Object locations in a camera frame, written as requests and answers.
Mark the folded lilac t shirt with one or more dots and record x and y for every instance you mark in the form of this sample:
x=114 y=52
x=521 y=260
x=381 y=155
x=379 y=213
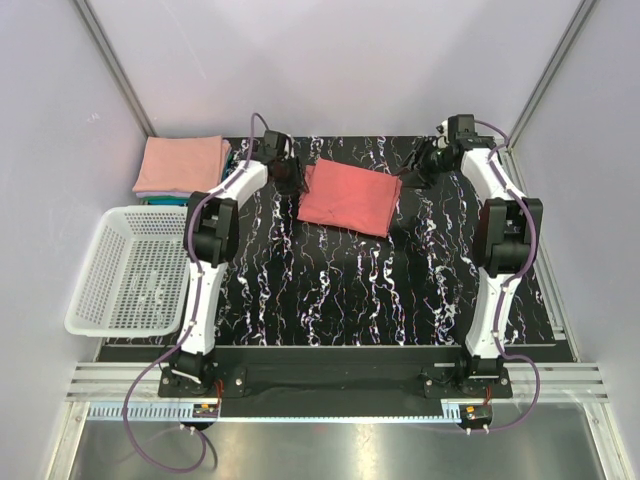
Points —
x=165 y=195

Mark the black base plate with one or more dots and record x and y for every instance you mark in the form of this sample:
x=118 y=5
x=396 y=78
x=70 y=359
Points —
x=349 y=376

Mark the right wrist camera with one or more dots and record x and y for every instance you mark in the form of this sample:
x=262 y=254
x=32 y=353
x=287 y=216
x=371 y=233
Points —
x=442 y=139

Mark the folded pink t shirt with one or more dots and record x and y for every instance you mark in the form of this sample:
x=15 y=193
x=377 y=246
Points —
x=181 y=166

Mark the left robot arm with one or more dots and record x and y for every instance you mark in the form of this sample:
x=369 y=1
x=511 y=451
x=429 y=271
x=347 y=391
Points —
x=211 y=240

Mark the white slotted cable duct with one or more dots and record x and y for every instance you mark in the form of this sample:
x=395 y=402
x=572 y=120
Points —
x=279 y=412

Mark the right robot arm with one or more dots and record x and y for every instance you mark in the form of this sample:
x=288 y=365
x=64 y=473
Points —
x=504 y=249

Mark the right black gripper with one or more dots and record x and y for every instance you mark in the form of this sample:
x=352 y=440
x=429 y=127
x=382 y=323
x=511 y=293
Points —
x=425 y=146

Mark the white plastic basket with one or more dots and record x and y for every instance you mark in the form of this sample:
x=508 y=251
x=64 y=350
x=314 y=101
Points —
x=135 y=275

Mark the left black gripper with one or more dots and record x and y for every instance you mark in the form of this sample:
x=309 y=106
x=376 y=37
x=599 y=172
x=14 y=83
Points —
x=297 y=183

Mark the red t shirt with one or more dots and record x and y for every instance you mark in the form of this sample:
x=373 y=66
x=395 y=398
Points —
x=349 y=197

